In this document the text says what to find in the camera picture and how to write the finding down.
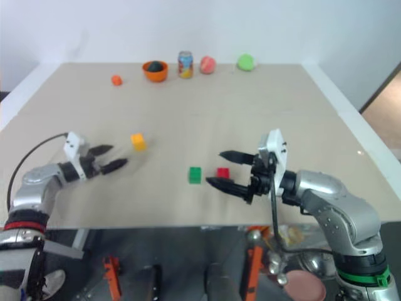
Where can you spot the pink round plate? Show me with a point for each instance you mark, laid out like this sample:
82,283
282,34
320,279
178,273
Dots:
305,287

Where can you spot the orange bowl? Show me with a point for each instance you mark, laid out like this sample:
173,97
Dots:
155,76

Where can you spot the red cube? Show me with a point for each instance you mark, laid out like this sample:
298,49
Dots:
223,173

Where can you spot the red apple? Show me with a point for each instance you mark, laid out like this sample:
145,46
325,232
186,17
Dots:
208,65

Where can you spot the colourful drink can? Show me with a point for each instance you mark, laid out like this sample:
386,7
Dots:
185,64

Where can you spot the brown wooden panel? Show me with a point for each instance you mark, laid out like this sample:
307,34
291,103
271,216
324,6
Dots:
383,113

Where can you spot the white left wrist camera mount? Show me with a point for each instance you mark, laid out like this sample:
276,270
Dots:
72,145

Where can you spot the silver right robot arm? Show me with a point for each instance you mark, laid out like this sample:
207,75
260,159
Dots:
341,207

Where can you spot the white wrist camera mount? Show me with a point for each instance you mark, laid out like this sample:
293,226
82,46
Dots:
277,147
72,145

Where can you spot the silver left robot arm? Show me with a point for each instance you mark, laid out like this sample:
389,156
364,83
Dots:
34,188

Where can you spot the black upright bar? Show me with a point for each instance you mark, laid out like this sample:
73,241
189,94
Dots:
157,282

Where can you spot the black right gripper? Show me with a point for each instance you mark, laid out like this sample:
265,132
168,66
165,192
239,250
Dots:
261,180

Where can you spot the small orange fruit toy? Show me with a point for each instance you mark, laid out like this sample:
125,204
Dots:
116,80

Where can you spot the yellowish crumpled bag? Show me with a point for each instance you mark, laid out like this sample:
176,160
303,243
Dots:
289,235

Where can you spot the yellow cube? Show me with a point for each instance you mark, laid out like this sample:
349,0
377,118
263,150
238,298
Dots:
138,142

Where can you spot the orange metal bracket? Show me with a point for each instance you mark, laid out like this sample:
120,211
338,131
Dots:
255,266
112,276

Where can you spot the grey metal bracket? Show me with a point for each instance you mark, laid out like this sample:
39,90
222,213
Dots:
62,249

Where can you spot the shiny silver rounded shapes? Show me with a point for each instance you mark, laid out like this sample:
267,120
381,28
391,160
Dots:
277,266

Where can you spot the green apple toy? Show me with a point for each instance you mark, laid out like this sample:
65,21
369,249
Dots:
246,62

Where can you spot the dark round fruit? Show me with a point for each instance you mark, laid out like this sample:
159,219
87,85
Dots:
156,66

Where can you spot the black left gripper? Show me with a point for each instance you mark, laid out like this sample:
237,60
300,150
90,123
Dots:
91,166

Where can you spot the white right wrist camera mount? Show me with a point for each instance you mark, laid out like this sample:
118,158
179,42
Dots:
277,147

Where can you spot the green cube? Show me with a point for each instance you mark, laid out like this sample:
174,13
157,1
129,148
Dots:
195,175

